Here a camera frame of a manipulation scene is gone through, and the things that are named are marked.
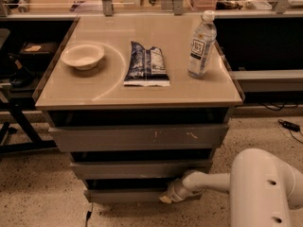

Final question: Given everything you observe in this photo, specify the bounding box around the grey bottom drawer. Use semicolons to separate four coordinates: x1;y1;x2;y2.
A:
84;188;165;204

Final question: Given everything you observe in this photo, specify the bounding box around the grey top drawer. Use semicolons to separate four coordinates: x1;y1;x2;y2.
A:
49;124;228;152

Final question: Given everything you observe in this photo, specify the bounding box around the black cable on floor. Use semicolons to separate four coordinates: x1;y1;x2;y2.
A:
83;201;96;227

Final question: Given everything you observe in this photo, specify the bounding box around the clear plastic water bottle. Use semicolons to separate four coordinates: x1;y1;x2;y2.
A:
187;10;217;79

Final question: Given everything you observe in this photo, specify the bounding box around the grey drawer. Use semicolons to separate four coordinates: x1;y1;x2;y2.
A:
84;188;165;204
70;160;212;180
49;124;228;152

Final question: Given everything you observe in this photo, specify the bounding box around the black folding stand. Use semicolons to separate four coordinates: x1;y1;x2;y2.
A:
0;94;57;154

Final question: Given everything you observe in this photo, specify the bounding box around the black power adapter with cable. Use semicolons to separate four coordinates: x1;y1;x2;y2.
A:
277;119;303;144

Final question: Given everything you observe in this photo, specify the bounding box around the white ceramic bowl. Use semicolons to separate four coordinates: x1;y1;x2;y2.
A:
61;43;105;70

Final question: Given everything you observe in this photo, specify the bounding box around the blue chip bag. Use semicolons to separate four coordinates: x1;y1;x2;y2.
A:
123;42;170;87

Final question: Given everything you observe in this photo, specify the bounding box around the dark box on shelf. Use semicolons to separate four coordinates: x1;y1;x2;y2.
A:
19;42;59;60

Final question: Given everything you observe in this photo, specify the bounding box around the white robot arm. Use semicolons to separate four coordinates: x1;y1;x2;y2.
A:
159;148;303;227

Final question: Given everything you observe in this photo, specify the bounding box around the grey middle drawer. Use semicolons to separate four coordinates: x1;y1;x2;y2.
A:
70;160;212;180

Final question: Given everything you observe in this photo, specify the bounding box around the grey drawer cabinet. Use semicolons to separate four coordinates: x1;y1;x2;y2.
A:
34;15;242;191

